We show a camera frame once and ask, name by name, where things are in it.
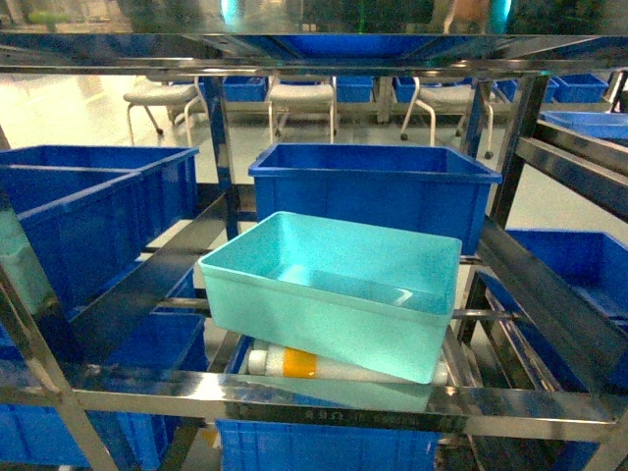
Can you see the teal plastic bin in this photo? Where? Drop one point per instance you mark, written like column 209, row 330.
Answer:
column 374, row 297

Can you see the blue bin center shelf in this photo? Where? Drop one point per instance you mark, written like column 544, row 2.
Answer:
column 424, row 189

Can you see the blue bin shelf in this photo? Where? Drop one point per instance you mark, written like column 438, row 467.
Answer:
column 88, row 211
column 595, row 265
column 424, row 189

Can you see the blue bin left shelf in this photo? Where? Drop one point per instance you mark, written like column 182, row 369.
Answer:
column 88, row 211

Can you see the blue bin right shelf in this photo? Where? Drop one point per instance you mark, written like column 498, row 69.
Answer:
column 595, row 265

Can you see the white orange roller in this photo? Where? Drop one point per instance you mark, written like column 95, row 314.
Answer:
column 272, row 360

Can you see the grey chair middle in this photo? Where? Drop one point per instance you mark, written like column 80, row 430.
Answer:
column 287, row 93

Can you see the grey chair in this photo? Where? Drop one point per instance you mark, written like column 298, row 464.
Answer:
column 155, row 92
column 431, row 95
column 287, row 93

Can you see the steel rack front beam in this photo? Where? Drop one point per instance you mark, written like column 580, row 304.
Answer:
column 521, row 414

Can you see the grey chair right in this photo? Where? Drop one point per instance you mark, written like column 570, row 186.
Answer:
column 431, row 95

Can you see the grey chair left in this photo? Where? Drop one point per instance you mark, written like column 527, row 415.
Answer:
column 155, row 92

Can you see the blue bin bottom center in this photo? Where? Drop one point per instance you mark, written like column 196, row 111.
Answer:
column 276, row 446

